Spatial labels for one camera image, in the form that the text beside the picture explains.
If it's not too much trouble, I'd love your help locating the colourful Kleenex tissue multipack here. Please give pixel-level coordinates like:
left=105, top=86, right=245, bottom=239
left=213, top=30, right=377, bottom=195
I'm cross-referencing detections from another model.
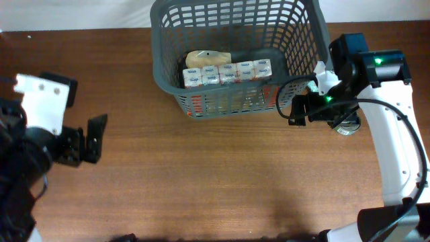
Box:
left=182, top=59, right=273, bottom=88

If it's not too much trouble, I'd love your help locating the clear bag of brown grain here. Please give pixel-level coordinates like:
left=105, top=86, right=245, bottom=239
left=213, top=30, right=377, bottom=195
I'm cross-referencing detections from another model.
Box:
left=185, top=50, right=232, bottom=69

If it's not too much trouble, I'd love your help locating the silver tin can green label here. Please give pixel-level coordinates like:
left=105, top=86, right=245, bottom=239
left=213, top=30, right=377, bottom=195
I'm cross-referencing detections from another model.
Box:
left=335, top=123, right=361, bottom=136

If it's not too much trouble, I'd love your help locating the light blue wet wipes pack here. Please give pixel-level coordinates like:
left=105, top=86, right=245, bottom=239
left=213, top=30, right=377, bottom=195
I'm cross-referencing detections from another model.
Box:
left=307, top=81, right=318, bottom=93

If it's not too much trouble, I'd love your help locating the grey plastic basket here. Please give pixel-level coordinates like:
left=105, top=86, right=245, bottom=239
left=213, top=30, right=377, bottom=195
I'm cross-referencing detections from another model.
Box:
left=150, top=0, right=332, bottom=107

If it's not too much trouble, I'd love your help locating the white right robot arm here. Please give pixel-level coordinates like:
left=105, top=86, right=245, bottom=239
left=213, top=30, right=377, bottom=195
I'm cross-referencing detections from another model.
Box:
left=287, top=33, right=429, bottom=241

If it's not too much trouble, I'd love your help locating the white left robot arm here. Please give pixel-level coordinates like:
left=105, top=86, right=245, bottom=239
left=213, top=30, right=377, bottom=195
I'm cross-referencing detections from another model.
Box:
left=1, top=99, right=108, bottom=241

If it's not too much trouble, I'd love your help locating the red spaghetti packet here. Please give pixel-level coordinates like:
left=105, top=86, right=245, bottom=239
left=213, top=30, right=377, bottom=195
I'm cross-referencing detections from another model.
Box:
left=176, top=85, right=279, bottom=118

